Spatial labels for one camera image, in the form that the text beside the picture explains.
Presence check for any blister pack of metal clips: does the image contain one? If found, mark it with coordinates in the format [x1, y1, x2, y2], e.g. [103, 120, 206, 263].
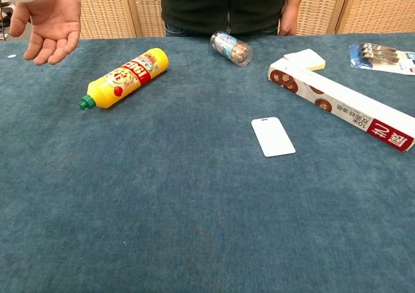
[349, 42, 415, 76]

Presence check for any person's left hand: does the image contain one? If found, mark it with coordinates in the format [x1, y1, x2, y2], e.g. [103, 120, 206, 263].
[278, 3, 300, 36]

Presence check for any long white baking paper box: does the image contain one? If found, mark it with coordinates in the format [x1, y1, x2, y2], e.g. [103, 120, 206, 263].
[267, 58, 415, 153]

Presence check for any clear plastic jar with print label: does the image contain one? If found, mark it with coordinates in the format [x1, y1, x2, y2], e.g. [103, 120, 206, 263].
[209, 30, 254, 67]

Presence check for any person's torso in black jacket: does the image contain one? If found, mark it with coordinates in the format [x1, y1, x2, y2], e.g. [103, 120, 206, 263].
[158, 0, 290, 37]

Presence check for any yellow bottle with green cap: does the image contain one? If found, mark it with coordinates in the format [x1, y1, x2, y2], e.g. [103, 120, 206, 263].
[78, 47, 170, 111]

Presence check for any person's right hand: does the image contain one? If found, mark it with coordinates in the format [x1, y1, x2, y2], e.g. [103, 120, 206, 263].
[8, 0, 82, 66]

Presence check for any blue-green tablecloth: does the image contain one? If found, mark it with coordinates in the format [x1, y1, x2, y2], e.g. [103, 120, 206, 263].
[0, 32, 415, 293]

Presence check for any pale yellow sticky note pad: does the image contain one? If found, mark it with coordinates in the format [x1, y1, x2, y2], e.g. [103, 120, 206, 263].
[283, 48, 327, 72]

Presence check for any wicker folding screen panel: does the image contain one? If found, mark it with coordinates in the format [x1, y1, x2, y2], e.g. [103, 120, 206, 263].
[295, 0, 348, 36]
[78, 0, 137, 40]
[128, 0, 167, 38]
[337, 0, 415, 35]

